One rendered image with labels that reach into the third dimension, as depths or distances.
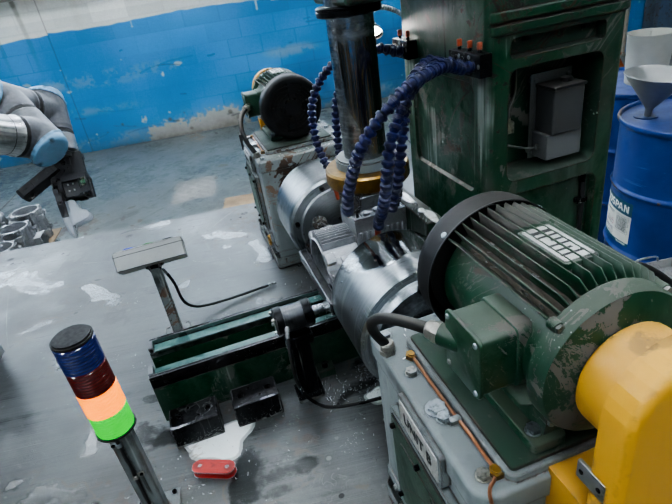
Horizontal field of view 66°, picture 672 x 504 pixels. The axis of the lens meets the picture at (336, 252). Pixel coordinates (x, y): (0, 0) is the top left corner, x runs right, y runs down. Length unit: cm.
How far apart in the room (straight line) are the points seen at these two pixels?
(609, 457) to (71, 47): 675
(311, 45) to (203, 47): 127
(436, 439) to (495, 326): 17
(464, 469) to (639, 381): 22
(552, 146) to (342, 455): 74
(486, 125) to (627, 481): 69
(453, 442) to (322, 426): 55
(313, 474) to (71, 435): 57
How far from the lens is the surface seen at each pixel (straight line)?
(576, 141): 118
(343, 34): 102
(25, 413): 149
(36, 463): 134
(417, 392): 66
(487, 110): 101
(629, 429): 46
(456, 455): 60
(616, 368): 48
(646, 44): 304
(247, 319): 126
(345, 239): 112
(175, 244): 136
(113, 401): 88
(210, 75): 671
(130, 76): 683
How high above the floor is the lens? 163
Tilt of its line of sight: 29 degrees down
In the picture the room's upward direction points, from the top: 9 degrees counter-clockwise
